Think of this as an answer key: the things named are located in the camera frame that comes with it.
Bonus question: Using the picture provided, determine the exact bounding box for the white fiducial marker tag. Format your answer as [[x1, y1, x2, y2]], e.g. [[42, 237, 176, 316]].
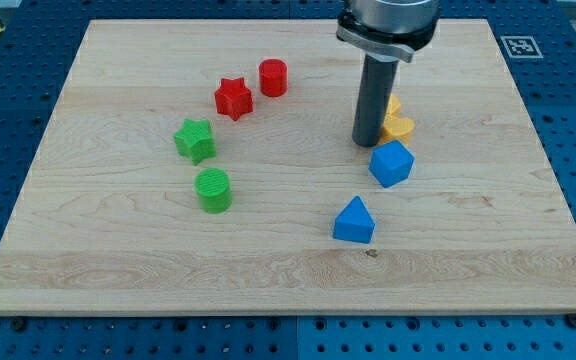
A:
[[500, 35, 543, 59]]

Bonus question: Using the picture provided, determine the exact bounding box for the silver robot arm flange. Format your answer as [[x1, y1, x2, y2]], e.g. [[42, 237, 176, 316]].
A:
[[336, 0, 439, 63]]

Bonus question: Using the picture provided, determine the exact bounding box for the yellow hexagon block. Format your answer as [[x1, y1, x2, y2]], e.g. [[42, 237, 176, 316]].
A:
[[386, 93, 402, 117]]

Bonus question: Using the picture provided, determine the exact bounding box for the red star block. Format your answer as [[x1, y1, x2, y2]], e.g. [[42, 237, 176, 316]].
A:
[[214, 77, 253, 121]]

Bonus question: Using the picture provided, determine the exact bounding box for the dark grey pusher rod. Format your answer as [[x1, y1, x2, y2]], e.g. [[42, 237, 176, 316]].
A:
[[352, 54, 398, 147]]

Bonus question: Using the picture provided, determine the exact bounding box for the yellow heart block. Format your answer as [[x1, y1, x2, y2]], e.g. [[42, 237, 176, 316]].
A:
[[378, 115, 416, 146]]

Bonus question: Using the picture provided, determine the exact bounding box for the green star block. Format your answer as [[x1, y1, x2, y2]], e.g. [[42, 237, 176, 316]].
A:
[[173, 119, 217, 165]]

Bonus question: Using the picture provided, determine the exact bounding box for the red cylinder block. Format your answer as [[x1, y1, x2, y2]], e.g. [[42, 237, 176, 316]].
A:
[[258, 59, 288, 97]]

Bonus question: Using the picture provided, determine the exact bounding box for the green cylinder block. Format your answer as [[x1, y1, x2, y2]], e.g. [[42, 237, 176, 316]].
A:
[[194, 168, 232, 214]]

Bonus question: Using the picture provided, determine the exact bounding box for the blue triangle block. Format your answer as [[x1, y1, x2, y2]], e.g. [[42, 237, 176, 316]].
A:
[[332, 196, 375, 244]]

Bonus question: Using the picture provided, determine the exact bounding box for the wooden board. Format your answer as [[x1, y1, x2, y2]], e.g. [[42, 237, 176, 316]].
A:
[[0, 19, 576, 317]]

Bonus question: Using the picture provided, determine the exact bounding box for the blue cube block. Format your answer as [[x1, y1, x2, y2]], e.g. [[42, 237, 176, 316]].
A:
[[369, 140, 415, 188]]

